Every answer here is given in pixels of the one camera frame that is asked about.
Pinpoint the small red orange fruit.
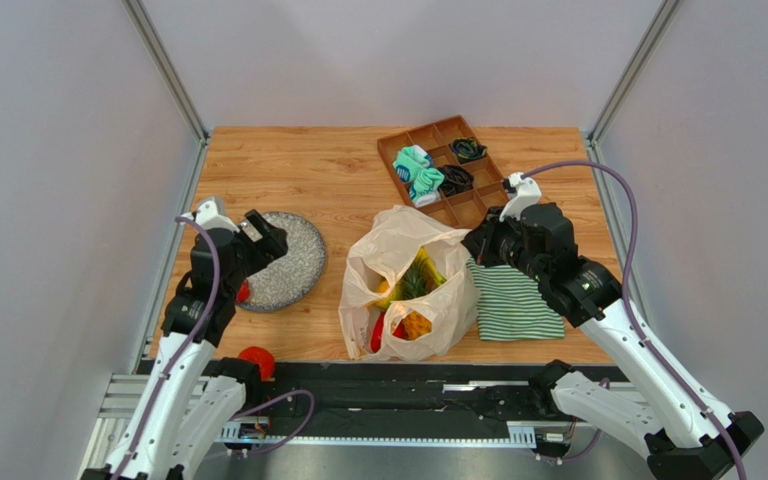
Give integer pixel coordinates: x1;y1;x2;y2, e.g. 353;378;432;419
236;280;251;304

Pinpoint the yellow banana bunch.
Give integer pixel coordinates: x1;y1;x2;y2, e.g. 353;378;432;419
412;247;447;291

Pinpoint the translucent beige plastic bag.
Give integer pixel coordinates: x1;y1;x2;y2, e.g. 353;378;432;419
338;206;479;362

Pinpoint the small pineapple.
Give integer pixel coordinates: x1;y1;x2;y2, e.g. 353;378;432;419
399;262;432;341

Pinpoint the red orange peach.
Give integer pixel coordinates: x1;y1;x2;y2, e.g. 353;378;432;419
237;346;276;381

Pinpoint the yellow green mango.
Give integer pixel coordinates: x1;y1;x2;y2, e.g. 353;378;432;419
372;279;402;312

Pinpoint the red bell pepper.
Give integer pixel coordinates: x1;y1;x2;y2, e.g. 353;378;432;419
370;312;407;353

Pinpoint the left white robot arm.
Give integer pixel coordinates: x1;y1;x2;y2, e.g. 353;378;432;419
82;203;288;479

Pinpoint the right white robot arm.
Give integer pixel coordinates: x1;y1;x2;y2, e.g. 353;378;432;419
462;203;764;479

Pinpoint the grey fruit plate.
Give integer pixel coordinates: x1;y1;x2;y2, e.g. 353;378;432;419
237;211;327;312

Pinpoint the green striped cloth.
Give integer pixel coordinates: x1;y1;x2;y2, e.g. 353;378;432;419
467;259;565;342

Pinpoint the black yellow sock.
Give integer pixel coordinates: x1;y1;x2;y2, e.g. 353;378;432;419
449;137;487;164

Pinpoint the mint green sock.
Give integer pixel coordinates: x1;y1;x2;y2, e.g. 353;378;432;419
392;145;445;208

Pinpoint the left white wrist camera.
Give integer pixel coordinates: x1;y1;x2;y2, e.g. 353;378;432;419
182;196;240;233

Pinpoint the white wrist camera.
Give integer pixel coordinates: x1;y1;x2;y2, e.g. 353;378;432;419
182;196;240;233
501;172;542;220

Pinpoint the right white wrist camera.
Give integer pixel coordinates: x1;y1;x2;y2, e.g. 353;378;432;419
501;172;542;220

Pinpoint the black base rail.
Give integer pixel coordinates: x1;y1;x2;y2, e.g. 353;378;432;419
137;359;665;451

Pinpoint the left aluminium frame post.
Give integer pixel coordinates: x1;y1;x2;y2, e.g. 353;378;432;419
122;0;210;142

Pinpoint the aluminium frame post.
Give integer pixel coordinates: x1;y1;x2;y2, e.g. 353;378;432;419
122;0;210;142
588;0;683;142

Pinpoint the right aluminium frame post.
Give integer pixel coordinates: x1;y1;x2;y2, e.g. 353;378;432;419
588;0;683;142

